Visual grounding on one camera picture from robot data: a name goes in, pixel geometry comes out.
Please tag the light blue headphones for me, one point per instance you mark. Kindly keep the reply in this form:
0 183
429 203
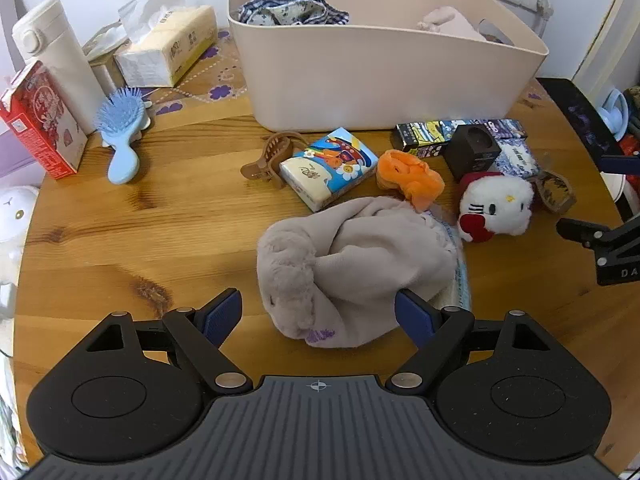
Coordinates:
614 112

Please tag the white thermos bottle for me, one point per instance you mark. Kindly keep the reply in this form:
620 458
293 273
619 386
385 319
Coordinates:
65 70

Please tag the white sheep plush toy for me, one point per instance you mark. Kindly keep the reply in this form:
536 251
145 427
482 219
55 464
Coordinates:
12 215

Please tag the cream shelf unit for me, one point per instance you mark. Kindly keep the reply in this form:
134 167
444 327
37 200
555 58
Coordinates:
605 35

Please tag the long colourful printed box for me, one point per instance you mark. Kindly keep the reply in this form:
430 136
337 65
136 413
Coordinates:
425 135

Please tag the white round container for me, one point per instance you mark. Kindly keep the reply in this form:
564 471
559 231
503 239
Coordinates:
613 187

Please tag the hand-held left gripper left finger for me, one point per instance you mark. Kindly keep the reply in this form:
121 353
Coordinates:
222 312

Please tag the brown claw hair clip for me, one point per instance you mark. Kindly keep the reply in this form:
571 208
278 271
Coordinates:
280 142

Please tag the small black box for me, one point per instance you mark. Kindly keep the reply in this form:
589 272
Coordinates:
470 157

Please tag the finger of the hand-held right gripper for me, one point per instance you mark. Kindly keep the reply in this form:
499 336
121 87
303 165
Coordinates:
622 164
580 230

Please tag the red bag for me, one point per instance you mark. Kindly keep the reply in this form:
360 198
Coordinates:
632 145

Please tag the orange plush toy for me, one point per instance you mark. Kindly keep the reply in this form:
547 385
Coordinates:
410 177

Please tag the wooden desk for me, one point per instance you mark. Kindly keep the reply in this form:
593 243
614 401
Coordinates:
150 240

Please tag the colourful pocket tissue packet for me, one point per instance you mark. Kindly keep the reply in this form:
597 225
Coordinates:
325 165

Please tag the small metal can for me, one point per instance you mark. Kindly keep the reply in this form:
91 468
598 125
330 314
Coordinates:
107 75

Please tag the white cat plush toy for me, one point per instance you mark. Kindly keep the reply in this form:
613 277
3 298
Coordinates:
492 205

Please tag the purple flower table mat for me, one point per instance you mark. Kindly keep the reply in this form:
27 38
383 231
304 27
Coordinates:
220 92

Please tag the blue and white patterned box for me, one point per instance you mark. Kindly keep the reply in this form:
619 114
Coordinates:
517 157

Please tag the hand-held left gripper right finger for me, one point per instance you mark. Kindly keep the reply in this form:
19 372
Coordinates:
412 317

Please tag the blue hairbrush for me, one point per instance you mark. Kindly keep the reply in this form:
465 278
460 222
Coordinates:
122 160

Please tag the red and white carton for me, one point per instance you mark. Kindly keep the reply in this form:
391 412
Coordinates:
42 125

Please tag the black stool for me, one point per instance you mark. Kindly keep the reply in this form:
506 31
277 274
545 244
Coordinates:
575 125

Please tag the blue checked cloth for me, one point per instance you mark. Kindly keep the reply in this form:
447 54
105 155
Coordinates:
290 12

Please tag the lilac board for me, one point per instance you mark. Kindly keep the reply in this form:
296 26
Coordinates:
11 160

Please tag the beige plastic storage bin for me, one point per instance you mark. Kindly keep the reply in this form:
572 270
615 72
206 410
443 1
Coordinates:
375 75

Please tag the pink cloth with purple print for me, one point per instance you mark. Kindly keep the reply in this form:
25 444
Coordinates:
380 260

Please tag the yellow soft tissue pack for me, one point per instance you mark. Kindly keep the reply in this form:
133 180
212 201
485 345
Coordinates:
165 50

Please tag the white bedding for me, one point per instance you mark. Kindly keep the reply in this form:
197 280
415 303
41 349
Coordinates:
6 395

